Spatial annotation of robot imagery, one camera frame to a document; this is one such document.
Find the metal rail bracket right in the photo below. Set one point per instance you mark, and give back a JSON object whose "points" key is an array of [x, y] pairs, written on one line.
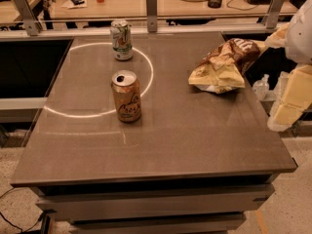
{"points": [[271, 18]]}

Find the lower cabinet drawer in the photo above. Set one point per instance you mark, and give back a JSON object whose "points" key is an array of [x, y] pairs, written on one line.
{"points": [[175, 224]]}

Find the cabinet drawer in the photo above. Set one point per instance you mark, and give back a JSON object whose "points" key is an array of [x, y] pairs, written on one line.
{"points": [[192, 201], [175, 224]]}

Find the clear sanitizer bottle left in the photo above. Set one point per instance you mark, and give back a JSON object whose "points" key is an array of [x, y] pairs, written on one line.
{"points": [[261, 87]]}

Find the upper cabinet drawer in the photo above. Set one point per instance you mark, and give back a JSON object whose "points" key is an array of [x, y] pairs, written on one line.
{"points": [[192, 201]]}

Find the orange LaCroix can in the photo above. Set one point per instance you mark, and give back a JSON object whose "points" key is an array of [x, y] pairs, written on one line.
{"points": [[126, 93]]}

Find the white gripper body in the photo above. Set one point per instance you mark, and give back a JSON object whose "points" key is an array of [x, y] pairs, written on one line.
{"points": [[301, 36]]}

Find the metal rail bracket left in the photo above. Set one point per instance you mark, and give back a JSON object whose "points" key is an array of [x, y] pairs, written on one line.
{"points": [[31, 23]]}

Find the brown chip bag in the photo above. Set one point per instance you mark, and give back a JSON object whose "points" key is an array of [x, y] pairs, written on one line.
{"points": [[222, 70]]}

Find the background wooden desk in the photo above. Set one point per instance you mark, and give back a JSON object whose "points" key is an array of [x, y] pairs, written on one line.
{"points": [[91, 9]]}

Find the white green soda can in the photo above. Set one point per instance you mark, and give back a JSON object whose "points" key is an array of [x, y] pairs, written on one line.
{"points": [[121, 39]]}

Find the metal rail bracket middle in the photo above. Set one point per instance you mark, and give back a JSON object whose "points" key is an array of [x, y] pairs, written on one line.
{"points": [[151, 15]]}

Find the black mesh pen cup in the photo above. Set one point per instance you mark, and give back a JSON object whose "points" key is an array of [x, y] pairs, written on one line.
{"points": [[214, 3]]}

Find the metal rail bracket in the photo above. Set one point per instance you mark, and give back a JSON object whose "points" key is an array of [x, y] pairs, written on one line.
{"points": [[271, 18], [31, 23], [151, 15]]}

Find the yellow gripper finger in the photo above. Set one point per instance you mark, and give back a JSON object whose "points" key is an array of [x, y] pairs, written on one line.
{"points": [[275, 40], [297, 97]]}

